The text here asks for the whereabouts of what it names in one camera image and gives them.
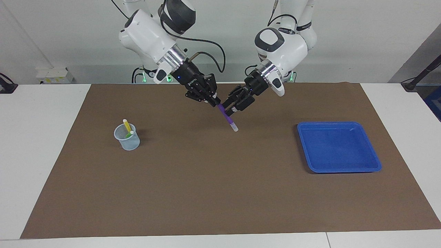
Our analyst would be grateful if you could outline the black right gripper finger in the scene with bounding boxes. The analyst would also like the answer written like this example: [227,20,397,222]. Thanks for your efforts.
[185,93,221,106]
[204,74,217,100]

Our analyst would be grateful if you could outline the translucent plastic cup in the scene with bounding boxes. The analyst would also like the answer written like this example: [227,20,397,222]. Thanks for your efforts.
[114,124,141,151]

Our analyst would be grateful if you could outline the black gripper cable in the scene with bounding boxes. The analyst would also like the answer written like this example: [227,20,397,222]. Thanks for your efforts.
[159,3,226,73]
[245,0,300,77]

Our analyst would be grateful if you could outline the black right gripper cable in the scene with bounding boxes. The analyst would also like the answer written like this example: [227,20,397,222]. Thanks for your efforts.
[159,3,226,73]

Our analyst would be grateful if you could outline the blue object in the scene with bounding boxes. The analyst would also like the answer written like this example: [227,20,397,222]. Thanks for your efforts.
[424,86,441,122]

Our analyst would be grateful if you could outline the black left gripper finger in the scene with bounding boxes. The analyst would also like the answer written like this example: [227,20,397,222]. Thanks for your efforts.
[222,85,247,110]
[229,95,256,114]

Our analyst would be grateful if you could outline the black camera stand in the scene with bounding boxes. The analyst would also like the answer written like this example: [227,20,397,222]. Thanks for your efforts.
[401,54,441,92]

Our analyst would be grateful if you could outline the brown table mat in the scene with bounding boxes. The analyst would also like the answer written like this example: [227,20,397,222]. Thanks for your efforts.
[20,82,441,239]

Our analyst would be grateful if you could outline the black right base cable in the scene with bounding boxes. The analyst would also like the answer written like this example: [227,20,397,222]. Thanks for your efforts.
[132,67,145,84]

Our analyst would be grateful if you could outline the purple pen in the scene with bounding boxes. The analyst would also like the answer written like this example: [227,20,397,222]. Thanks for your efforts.
[216,103,239,132]

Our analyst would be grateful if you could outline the blue plastic tray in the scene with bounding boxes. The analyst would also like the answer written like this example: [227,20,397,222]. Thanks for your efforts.
[297,121,382,174]

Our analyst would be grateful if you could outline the black stand foot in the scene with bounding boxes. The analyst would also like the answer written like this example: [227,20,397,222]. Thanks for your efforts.
[0,73,18,94]

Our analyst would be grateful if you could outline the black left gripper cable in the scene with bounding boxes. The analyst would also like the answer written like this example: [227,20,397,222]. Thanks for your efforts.
[245,0,300,77]

